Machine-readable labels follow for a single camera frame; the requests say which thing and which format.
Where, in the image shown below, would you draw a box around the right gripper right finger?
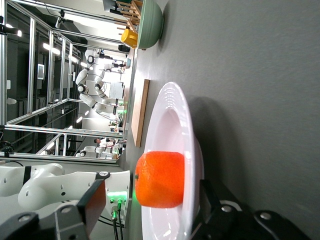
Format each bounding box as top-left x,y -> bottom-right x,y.
198,179 -> 247,226

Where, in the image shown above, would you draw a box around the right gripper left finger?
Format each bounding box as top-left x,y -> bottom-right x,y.
55,179 -> 107,240

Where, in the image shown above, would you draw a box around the orange fruit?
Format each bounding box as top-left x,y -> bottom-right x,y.
134,151 -> 186,209

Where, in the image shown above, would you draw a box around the white round plate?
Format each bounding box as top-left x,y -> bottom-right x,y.
141,81 -> 205,240

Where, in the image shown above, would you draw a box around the person in white coat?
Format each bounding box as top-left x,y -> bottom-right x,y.
93,137 -> 119,149

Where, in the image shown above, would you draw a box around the wooden cutting board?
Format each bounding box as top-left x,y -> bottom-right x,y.
130,79 -> 150,148

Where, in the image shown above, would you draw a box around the yellow cup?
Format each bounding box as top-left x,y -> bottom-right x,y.
120,28 -> 139,49

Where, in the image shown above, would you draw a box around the light green bowl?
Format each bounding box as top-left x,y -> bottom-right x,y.
137,0 -> 165,50

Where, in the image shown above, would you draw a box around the wooden peg drying rack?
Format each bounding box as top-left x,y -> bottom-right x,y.
115,0 -> 145,34

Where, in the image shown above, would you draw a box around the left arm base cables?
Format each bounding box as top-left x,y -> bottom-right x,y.
97,199 -> 126,240

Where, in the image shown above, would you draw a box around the aluminium frame cage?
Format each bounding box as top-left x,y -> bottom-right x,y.
0,0 -> 126,165

